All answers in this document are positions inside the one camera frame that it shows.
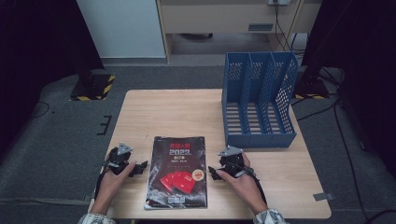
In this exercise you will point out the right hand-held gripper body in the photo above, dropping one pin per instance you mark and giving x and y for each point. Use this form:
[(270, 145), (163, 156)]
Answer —
[(232, 161)]

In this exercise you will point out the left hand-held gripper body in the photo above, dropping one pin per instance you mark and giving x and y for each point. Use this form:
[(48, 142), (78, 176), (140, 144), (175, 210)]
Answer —
[(119, 159)]

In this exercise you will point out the black book with red print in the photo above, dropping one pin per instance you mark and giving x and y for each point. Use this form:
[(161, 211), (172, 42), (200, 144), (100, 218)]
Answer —
[(177, 174)]

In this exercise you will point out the blue plastic file rack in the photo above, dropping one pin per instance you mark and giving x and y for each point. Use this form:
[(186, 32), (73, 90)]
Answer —
[(258, 124)]

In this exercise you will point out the person's left hand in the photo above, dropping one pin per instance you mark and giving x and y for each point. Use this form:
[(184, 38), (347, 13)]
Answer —
[(113, 183)]

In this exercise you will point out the person's right hand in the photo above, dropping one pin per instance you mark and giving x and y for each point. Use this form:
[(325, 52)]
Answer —
[(243, 186)]

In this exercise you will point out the grey tape strip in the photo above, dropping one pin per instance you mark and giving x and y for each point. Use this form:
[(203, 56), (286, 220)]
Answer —
[(88, 198), (323, 196)]

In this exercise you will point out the patterned left shirt sleeve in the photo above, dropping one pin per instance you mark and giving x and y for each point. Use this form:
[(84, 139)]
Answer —
[(95, 219)]

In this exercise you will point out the patterned shirt sleeve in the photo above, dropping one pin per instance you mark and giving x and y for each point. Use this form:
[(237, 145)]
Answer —
[(270, 217), (95, 219)]

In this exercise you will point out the patterned right shirt sleeve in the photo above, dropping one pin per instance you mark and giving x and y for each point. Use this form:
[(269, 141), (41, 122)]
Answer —
[(270, 217)]

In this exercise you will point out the black stand base yellow stripes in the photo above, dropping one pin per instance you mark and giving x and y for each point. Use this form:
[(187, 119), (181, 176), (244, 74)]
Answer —
[(311, 88), (91, 88)]

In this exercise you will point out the white cabinet panel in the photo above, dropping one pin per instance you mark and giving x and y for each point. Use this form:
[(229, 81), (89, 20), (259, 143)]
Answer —
[(124, 28)]

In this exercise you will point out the beige wooden cabinet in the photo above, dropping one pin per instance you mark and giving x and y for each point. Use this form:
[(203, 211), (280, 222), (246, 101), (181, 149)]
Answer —
[(218, 17)]

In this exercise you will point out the white power strip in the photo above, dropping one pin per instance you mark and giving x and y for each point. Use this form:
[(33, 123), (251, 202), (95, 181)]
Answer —
[(279, 2)]

